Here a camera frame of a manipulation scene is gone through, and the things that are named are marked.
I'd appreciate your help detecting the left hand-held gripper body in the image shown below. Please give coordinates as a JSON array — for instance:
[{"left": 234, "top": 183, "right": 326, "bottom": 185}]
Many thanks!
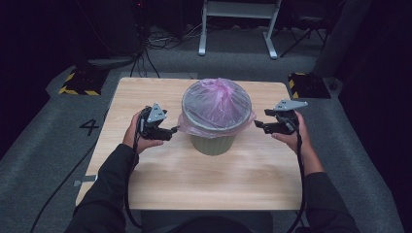
[{"left": 139, "top": 102, "right": 173, "bottom": 141}]

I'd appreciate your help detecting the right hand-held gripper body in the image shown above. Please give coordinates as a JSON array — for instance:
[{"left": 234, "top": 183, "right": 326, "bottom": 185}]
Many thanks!
[{"left": 273, "top": 99, "right": 309, "bottom": 135}]

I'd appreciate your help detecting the green plastic trash bin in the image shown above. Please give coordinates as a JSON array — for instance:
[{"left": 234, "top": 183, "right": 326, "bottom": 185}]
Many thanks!
[{"left": 181, "top": 79, "right": 253, "bottom": 156}]

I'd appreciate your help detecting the pink plastic trash bag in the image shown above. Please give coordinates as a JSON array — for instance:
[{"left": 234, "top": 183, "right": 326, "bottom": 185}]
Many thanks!
[{"left": 177, "top": 77, "right": 257, "bottom": 140}]

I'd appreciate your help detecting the person's right hand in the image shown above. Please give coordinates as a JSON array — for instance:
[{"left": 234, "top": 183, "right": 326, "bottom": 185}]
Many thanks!
[{"left": 271, "top": 110, "right": 313, "bottom": 155}]

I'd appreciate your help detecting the person's left hand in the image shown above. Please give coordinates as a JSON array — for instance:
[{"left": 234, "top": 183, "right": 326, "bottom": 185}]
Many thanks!
[{"left": 121, "top": 110, "right": 164, "bottom": 154}]

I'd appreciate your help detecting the black yellow striped base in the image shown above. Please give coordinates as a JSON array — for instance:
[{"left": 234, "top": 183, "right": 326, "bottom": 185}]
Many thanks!
[
  {"left": 288, "top": 72, "right": 332, "bottom": 100},
  {"left": 57, "top": 66, "right": 110, "bottom": 97}
]

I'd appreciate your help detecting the grey tape strip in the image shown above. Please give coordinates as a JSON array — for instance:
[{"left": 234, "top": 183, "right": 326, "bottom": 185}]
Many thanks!
[{"left": 73, "top": 175, "right": 99, "bottom": 187}]

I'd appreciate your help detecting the black tripod stand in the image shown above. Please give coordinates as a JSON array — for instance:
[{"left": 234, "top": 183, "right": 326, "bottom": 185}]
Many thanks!
[{"left": 280, "top": 13, "right": 331, "bottom": 58}]

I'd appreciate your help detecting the person's lap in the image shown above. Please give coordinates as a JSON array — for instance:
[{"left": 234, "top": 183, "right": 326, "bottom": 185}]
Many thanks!
[{"left": 140, "top": 210, "right": 273, "bottom": 233}]

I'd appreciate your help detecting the white metal stand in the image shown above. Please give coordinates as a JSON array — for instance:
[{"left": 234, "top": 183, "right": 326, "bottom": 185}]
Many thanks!
[{"left": 197, "top": 0, "right": 283, "bottom": 60}]

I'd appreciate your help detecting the right hand-held gripper cable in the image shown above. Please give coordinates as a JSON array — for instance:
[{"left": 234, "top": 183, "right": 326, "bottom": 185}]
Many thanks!
[{"left": 286, "top": 129, "right": 308, "bottom": 233}]

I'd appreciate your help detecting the hand-held gripper cable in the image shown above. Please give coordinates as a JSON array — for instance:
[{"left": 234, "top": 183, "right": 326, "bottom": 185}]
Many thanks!
[
  {"left": 123, "top": 116, "right": 145, "bottom": 229},
  {"left": 286, "top": 129, "right": 308, "bottom": 233}
]

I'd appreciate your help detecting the left hand-held gripper cable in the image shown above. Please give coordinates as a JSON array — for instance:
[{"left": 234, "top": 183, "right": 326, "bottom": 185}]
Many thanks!
[{"left": 123, "top": 116, "right": 145, "bottom": 229}]

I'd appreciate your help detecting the bundle of floor cables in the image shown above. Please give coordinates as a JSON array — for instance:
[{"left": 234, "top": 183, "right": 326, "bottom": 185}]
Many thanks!
[{"left": 129, "top": 0, "right": 203, "bottom": 79}]

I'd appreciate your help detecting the grey post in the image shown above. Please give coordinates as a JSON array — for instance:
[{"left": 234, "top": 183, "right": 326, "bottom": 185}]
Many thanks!
[{"left": 312, "top": 0, "right": 373, "bottom": 78}]

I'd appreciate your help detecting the black floor cable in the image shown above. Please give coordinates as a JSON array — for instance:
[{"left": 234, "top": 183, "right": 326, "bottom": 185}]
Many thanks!
[{"left": 30, "top": 110, "right": 110, "bottom": 233}]

